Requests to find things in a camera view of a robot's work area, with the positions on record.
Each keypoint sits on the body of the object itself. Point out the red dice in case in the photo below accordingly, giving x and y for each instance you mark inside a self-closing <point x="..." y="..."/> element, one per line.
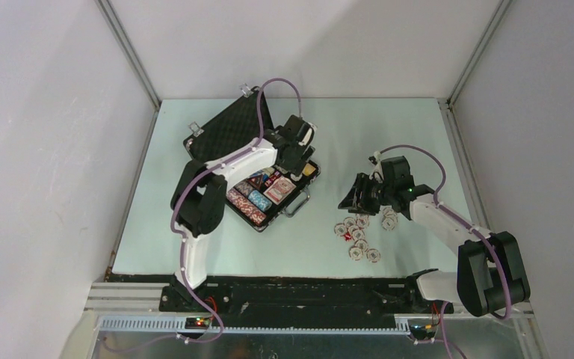
<point x="273" y="176"/>

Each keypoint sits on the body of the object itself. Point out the black poker set case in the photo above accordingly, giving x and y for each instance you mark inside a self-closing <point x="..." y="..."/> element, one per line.
<point x="231" y="129"/>

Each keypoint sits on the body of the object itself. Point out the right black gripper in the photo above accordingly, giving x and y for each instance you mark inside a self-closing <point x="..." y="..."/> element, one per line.
<point x="353" y="200"/>

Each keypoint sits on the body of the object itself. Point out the red playing card deck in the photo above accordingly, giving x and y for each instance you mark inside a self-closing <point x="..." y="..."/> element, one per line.
<point x="279" y="190"/>

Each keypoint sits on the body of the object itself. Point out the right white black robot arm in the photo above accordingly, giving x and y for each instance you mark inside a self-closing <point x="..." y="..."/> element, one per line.
<point x="490" y="274"/>

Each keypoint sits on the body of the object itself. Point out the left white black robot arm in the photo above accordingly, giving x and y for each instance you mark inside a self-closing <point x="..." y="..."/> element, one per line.
<point x="199" y="201"/>

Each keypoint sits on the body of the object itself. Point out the blue patterned card deck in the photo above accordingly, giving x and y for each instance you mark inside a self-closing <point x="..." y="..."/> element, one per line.
<point x="258" y="179"/>

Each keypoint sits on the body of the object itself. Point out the yellow poker chip stack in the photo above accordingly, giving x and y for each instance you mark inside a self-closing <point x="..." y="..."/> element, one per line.
<point x="308" y="170"/>

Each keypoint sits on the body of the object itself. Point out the purple grey chip stack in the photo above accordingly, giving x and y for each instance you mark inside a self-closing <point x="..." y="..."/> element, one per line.
<point x="245" y="188"/>

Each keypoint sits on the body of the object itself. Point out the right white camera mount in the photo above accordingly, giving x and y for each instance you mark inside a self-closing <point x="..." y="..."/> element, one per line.
<point x="376" y="173"/>

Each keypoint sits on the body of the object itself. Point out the red white chip row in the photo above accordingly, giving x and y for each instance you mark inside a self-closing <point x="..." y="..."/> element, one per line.
<point x="243" y="205"/>

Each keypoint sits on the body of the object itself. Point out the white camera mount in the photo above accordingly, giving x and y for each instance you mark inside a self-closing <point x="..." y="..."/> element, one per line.
<point x="376" y="173"/>
<point x="305" y="139"/>

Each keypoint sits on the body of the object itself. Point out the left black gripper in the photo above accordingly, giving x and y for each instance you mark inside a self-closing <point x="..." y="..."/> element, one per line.
<point x="297" y="166"/>

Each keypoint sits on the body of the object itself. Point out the light blue chip stack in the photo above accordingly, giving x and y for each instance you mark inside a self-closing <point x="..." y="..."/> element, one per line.
<point x="260" y="201"/>

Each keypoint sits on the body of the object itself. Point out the white red chip stack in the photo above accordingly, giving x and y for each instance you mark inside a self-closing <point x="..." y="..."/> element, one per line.
<point x="357" y="225"/>

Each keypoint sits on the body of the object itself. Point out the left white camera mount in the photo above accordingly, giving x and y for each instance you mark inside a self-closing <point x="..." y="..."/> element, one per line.
<point x="305" y="139"/>

